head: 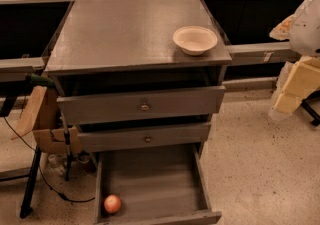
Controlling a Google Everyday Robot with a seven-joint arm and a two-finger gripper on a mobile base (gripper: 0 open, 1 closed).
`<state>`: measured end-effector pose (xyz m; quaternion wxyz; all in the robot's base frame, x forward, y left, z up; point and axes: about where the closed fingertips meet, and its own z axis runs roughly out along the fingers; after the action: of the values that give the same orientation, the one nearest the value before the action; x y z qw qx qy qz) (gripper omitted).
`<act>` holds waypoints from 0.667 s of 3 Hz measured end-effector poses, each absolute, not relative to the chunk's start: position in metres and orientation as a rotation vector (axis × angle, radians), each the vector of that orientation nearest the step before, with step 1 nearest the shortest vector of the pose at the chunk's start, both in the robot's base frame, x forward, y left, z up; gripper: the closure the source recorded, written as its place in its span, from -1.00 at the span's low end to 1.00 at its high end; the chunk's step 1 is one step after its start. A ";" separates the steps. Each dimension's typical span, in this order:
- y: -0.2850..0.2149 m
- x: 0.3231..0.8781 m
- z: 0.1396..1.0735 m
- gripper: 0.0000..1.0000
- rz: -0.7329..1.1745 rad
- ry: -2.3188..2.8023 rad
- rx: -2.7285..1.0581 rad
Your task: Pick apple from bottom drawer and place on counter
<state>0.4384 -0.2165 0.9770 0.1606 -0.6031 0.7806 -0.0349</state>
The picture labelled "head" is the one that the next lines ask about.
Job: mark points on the red apple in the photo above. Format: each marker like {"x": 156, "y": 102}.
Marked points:
{"x": 112, "y": 204}

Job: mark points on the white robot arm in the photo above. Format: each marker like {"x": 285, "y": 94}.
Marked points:
{"x": 299, "y": 80}

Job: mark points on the grey wooden drawer cabinet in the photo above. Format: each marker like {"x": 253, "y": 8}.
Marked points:
{"x": 117, "y": 46}

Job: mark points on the grey top drawer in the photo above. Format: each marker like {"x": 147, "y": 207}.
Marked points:
{"x": 117, "y": 107}

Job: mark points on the grey middle drawer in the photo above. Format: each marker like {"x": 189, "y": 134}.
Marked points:
{"x": 144, "y": 137}

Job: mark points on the grey open bottom drawer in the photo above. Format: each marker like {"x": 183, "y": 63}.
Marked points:
{"x": 157, "y": 186}

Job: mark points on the white paper bowl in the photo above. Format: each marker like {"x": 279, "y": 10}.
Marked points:
{"x": 195, "y": 40}

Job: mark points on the brown cardboard piece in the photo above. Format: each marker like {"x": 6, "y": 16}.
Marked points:
{"x": 40, "y": 118}

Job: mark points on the black floor stand base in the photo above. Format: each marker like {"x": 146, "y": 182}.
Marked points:
{"x": 306, "y": 106}

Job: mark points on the black tripod stand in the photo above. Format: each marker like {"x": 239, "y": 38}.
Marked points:
{"x": 34, "y": 170}

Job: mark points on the grey right barrier rail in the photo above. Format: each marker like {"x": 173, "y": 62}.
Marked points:
{"x": 262, "y": 53}

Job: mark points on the grey barrier rail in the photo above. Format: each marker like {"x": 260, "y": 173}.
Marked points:
{"x": 16, "y": 69}
{"x": 262, "y": 53}

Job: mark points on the green handled tool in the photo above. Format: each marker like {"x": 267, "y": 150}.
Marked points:
{"x": 37, "y": 80}

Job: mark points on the grey left barrier rail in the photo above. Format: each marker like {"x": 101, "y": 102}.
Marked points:
{"x": 16, "y": 69}

